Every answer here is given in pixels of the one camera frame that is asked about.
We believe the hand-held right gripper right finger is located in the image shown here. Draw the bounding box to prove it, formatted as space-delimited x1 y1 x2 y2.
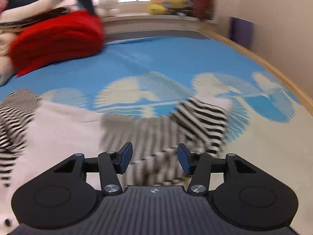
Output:
177 143 260 197

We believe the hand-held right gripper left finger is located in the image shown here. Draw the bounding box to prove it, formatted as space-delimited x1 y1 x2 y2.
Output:
52 142 134 197

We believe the black white striped small garment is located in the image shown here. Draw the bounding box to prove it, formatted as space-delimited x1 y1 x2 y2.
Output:
0 89 233 233

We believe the blue feather print bed sheet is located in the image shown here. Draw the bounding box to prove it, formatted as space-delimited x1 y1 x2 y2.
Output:
0 35 306 235

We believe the red folded blanket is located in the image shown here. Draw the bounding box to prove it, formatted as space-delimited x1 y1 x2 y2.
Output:
8 9 105 77

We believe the purple folded mat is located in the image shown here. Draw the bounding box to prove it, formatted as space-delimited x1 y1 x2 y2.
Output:
230 17 253 51

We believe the white window ledge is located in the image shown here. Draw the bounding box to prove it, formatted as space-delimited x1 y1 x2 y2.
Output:
100 14 219 40

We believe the white plush toy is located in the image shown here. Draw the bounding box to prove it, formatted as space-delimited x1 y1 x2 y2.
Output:
98 0 120 18

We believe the yellow plush toy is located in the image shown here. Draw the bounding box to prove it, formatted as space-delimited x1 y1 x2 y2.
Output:
149 0 189 15

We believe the dark red plush cushion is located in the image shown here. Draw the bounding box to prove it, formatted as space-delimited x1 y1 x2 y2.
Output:
191 0 214 20

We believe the dark patterned cloth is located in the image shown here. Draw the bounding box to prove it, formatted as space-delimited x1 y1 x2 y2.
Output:
0 7 72 28

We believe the white folded bedding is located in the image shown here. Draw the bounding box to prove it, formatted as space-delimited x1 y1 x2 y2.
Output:
0 0 81 86

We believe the wooden bed frame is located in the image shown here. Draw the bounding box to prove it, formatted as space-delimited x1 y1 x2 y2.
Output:
199 27 313 118

